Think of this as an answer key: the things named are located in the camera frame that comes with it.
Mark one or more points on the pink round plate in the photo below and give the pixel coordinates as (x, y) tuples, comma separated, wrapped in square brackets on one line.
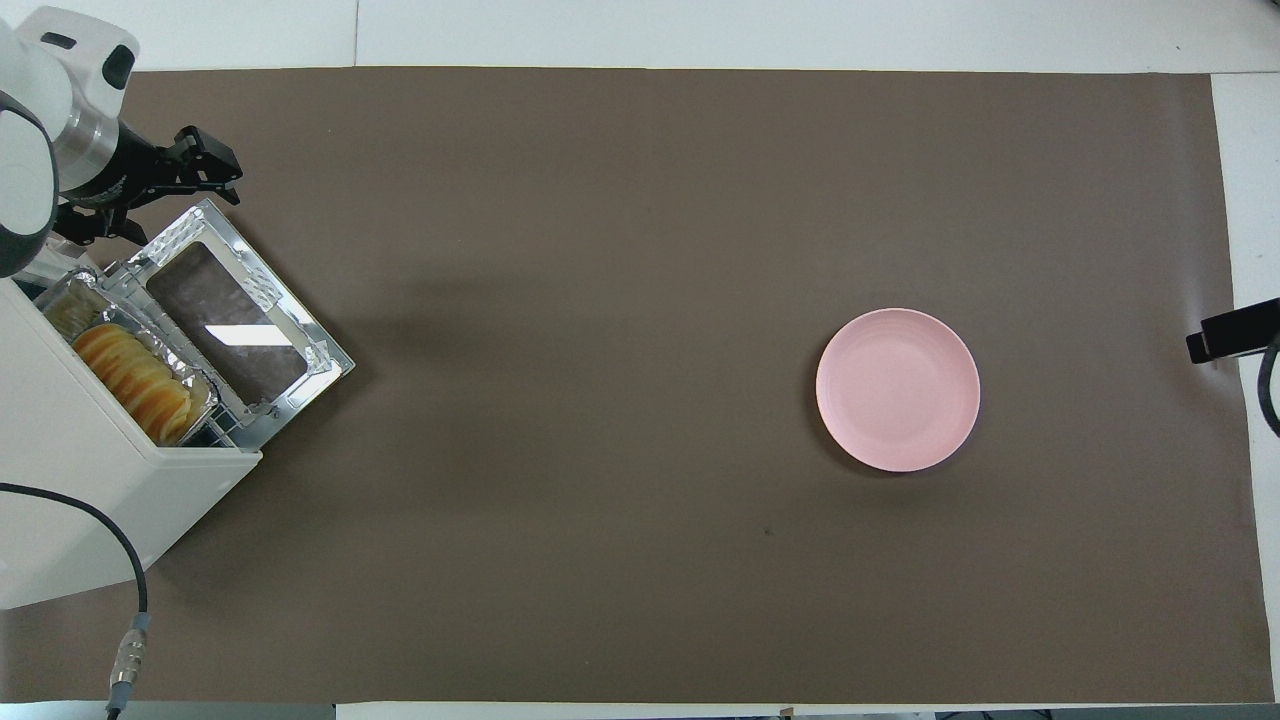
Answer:
[(900, 390)]

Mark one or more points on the sliced yellow bread loaf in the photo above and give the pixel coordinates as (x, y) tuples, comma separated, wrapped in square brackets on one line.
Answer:
[(135, 380)]

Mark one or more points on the glass oven door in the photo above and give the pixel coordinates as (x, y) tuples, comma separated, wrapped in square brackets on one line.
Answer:
[(240, 320)]

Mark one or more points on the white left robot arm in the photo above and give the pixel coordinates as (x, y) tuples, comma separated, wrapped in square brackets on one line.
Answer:
[(70, 60)]

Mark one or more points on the white toaster oven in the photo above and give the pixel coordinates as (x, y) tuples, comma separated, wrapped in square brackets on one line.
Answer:
[(70, 500)]

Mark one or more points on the aluminium foil tray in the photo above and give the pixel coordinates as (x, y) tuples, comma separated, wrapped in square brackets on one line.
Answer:
[(70, 308)]

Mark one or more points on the brown paper table mat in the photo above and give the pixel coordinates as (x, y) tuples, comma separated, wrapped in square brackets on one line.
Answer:
[(600, 400)]

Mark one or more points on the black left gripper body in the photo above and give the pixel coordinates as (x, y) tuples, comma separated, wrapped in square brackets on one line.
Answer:
[(135, 165)]

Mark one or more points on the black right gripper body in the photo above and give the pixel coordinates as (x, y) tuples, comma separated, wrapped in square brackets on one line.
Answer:
[(1267, 325)]

